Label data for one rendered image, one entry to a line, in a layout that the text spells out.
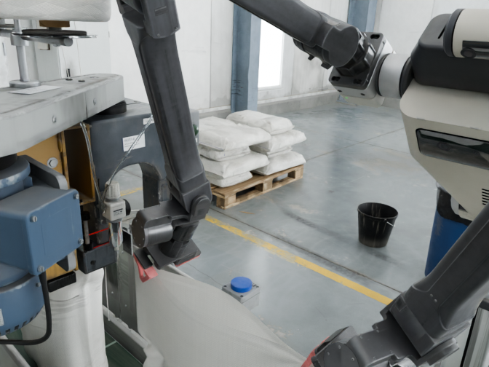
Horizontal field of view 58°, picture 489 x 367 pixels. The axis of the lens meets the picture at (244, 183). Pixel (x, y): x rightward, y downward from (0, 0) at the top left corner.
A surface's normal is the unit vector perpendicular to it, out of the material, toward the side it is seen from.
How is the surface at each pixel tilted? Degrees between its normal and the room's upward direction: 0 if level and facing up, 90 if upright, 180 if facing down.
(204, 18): 90
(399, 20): 90
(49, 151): 90
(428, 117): 40
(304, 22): 99
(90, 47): 90
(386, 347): 28
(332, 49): 105
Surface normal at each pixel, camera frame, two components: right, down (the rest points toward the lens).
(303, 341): 0.04, -0.94
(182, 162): 0.53, 0.49
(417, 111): -0.40, -0.57
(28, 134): 1.00, 0.07
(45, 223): 0.95, 0.14
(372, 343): 0.38, -0.70
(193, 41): 0.73, 0.26
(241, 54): -0.68, 0.23
